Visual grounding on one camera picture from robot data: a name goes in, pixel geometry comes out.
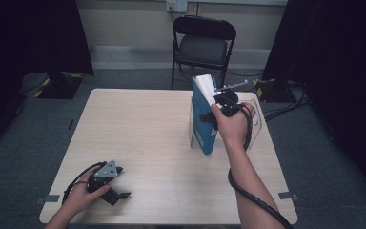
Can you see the black stand base yellow tape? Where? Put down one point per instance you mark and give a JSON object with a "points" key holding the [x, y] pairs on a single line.
{"points": [[273, 90], [58, 86]]}

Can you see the person's right hand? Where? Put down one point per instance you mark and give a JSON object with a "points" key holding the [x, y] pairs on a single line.
{"points": [[235, 127]]}

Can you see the person's left hand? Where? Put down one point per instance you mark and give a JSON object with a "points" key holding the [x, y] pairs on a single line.
{"points": [[79, 197]]}

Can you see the black curtain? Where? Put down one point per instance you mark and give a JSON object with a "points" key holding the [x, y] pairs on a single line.
{"points": [[340, 79], [19, 63]]}

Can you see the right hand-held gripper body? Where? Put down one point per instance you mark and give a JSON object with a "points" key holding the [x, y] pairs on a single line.
{"points": [[228, 100]]}

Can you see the clear acrylic book rack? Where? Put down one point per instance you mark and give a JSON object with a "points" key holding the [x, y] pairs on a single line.
{"points": [[256, 122]]}

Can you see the black folding chair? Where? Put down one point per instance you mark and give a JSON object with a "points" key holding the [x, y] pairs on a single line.
{"points": [[201, 47]]}

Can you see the grey tape strip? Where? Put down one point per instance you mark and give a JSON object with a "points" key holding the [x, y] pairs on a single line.
{"points": [[288, 195], [47, 199]]}

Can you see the blue book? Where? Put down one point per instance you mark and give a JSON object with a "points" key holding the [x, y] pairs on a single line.
{"points": [[203, 133]]}

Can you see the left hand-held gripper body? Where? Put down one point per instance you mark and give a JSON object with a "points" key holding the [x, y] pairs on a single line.
{"points": [[103, 176]]}

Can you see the white wall outlet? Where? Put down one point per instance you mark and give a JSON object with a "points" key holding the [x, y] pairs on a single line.
{"points": [[176, 5]]}

